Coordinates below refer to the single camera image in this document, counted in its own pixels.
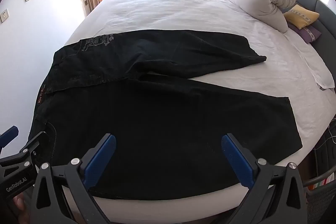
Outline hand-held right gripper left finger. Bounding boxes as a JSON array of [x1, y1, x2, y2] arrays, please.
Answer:
[[29, 133, 117, 224]]

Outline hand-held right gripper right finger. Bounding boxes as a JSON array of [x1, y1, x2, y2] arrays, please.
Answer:
[[221, 133, 308, 224]]

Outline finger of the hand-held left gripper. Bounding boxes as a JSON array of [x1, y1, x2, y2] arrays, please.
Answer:
[[0, 126, 19, 151], [0, 131, 48, 175]]

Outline black pants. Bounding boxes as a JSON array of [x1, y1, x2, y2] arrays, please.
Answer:
[[28, 29, 303, 201]]

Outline person's left hand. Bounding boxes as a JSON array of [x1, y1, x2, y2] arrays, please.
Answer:
[[12, 195, 29, 216]]

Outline white flat cloth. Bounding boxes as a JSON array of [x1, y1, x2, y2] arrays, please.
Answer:
[[259, 21, 336, 90]]

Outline purple pillow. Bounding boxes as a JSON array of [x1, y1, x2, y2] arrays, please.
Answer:
[[287, 22, 322, 44]]

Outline yellow pillow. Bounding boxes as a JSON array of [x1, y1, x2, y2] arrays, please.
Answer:
[[283, 4, 320, 29]]

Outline bed with white sheet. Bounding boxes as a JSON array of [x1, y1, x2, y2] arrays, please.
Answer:
[[26, 0, 336, 211]]

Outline thin white cable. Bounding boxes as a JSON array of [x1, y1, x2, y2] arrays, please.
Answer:
[[315, 119, 336, 151]]

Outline black wire basket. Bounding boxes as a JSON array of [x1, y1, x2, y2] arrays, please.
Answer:
[[302, 169, 336, 224]]

